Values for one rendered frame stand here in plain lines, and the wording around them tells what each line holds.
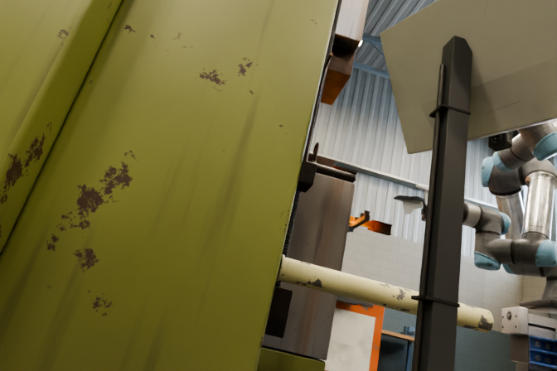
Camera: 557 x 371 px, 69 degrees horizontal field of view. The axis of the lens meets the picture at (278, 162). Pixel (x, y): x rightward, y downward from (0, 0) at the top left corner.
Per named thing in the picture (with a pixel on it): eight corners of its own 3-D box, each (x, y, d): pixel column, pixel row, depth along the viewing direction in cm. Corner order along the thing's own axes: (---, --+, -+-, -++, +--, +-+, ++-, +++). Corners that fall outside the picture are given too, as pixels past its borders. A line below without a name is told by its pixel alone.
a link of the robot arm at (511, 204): (546, 284, 158) (520, 163, 141) (503, 280, 168) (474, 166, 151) (549, 264, 166) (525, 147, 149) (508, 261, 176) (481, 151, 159)
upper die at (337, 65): (331, 105, 144) (336, 83, 147) (351, 75, 125) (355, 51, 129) (216, 71, 140) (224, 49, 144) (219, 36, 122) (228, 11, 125)
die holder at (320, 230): (292, 346, 129) (317, 213, 145) (326, 361, 93) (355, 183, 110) (117, 304, 124) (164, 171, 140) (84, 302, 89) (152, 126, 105)
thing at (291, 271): (478, 334, 83) (479, 308, 85) (496, 336, 78) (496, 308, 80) (273, 282, 79) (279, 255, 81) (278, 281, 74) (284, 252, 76)
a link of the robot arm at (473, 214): (481, 202, 129) (465, 208, 136) (467, 198, 128) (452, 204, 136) (480, 224, 126) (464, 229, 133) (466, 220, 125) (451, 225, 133)
